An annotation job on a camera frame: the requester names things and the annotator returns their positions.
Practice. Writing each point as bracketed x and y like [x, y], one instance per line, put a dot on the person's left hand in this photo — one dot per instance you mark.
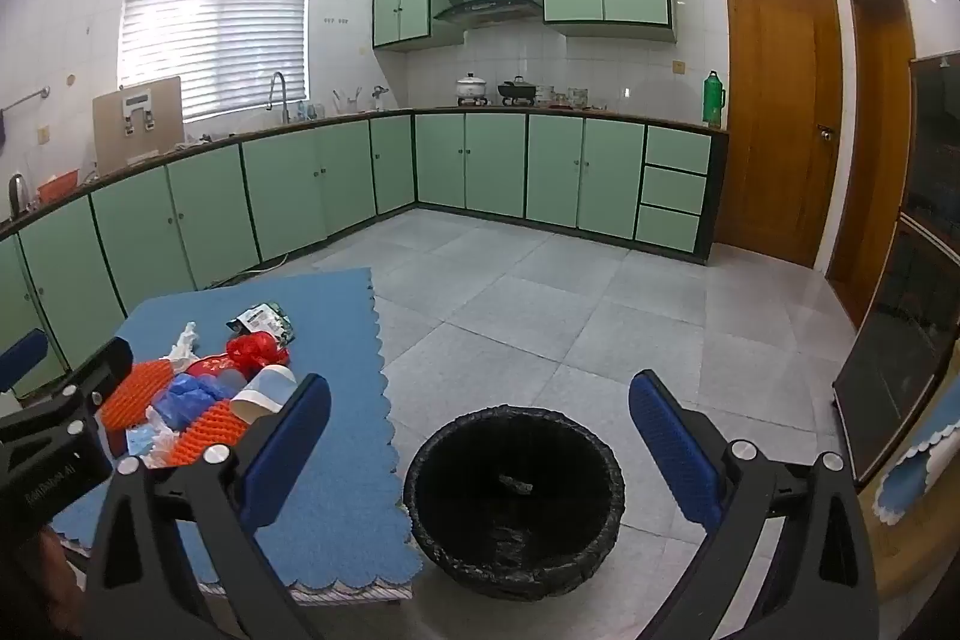
[52, 565]

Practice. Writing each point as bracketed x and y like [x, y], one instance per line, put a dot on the green thermos flask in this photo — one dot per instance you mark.
[713, 100]

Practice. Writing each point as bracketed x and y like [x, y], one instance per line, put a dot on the wooden door with frame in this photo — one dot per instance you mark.
[877, 160]

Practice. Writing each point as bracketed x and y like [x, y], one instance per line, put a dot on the red plastic bag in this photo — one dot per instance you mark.
[255, 351]

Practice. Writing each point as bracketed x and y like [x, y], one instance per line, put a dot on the red drink can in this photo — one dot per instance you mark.
[214, 366]

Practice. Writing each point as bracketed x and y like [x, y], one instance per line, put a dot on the green black snack wrapper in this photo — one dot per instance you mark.
[262, 319]

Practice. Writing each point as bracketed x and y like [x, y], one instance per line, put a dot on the brown cardboard sheet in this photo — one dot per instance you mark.
[161, 123]

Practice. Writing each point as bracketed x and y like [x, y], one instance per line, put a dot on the red snack packet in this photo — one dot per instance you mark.
[114, 441]

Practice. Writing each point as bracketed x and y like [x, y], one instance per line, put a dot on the white cooking pot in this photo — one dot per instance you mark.
[472, 87]

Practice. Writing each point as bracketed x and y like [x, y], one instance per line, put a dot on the blue scalloped table mat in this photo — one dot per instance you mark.
[330, 340]

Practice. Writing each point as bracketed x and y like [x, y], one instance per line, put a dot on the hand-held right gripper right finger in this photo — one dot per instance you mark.
[675, 452]

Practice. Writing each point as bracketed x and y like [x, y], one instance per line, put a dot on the black wok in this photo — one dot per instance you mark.
[516, 89]

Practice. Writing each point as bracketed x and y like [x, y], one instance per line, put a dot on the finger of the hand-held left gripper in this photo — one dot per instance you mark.
[105, 370]
[22, 361]

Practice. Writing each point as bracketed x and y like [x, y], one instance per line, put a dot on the blue plastic bag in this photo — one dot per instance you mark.
[187, 400]

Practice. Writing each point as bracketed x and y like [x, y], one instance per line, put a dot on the steel kettle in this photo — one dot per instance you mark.
[16, 194]

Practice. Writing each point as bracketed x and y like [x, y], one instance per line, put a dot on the blue cloth with white trim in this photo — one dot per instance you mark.
[911, 479]

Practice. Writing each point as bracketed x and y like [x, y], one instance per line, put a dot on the light blue plastic wrapper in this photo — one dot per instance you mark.
[146, 441]

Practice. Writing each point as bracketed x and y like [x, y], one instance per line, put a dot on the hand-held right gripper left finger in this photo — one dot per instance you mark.
[289, 452]

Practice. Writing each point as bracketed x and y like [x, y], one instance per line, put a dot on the small grey crumpled scrap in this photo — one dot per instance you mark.
[516, 483]

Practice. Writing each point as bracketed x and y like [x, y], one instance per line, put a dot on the green base cabinet run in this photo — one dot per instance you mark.
[495, 160]

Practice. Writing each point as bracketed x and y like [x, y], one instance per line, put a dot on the steel kitchen faucet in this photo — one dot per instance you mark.
[279, 85]

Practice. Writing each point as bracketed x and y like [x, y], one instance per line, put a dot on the round bin with black liner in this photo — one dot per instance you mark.
[450, 535]

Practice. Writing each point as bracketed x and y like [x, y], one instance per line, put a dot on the white paper cup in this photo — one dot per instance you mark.
[266, 389]

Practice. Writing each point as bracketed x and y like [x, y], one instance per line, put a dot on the metal towel rail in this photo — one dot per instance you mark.
[26, 99]

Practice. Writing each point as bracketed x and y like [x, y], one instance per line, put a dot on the white utensil holder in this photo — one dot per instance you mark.
[346, 102]

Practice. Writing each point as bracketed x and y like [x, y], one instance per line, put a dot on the striped tablecloth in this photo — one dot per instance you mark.
[360, 591]

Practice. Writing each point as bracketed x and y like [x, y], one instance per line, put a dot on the white tissue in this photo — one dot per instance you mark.
[180, 344]

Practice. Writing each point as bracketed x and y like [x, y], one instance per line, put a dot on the steel range hood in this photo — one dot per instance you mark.
[487, 12]

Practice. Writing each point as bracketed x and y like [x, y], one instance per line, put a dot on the red plastic basin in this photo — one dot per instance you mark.
[58, 186]

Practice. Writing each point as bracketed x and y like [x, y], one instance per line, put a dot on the orange foam fruit net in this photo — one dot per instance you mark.
[206, 434]
[135, 396]

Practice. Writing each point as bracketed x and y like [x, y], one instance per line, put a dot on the black glass cabinet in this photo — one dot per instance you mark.
[900, 347]

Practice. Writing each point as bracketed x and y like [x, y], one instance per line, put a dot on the white window blind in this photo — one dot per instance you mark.
[217, 25]

